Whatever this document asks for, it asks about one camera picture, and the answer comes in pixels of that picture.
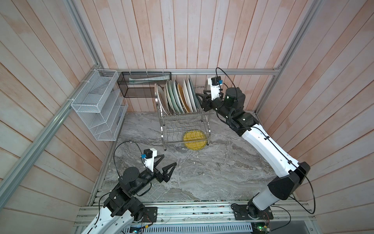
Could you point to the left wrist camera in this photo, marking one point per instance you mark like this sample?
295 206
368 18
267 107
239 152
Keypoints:
148 157

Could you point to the white plate dark lettered rim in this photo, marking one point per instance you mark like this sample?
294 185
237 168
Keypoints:
178 100

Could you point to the cream plate with red flowers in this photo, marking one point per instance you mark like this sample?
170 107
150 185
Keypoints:
170 110

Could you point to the white wire mesh shelf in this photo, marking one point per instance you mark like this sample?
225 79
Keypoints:
100 106

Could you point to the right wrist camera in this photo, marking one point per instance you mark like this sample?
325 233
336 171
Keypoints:
215 87

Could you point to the stainless steel dish rack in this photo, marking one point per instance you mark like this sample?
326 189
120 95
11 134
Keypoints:
174 126

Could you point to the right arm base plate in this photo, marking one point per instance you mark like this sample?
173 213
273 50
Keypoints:
245 212

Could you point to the white plate green clover outline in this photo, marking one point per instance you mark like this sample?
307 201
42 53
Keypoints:
191 96

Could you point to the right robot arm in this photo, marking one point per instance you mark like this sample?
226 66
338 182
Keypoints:
290 173

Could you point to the grey blue round plate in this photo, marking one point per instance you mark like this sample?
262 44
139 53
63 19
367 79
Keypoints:
196 100

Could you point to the white plate orange sunburst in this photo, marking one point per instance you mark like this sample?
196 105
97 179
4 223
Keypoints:
161 100

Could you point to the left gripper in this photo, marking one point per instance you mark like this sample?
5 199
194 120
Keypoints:
164 176

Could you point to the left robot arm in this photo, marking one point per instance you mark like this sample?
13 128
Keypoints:
121 207

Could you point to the orange woven bamboo plate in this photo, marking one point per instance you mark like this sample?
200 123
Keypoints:
182 97

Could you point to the yellow green woven plate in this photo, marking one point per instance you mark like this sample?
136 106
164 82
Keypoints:
195 140

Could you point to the light green flower plate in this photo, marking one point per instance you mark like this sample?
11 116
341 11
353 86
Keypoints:
173 102

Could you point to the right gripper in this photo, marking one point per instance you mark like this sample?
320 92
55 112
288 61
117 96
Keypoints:
207 102

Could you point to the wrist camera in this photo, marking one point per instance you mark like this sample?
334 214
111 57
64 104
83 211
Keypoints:
148 157
215 87

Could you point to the black wire wall basket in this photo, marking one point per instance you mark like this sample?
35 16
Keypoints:
141 84

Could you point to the aluminium front rail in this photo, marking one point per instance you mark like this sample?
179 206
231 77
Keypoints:
220 212

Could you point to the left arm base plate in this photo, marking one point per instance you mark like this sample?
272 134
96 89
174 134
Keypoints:
147 214

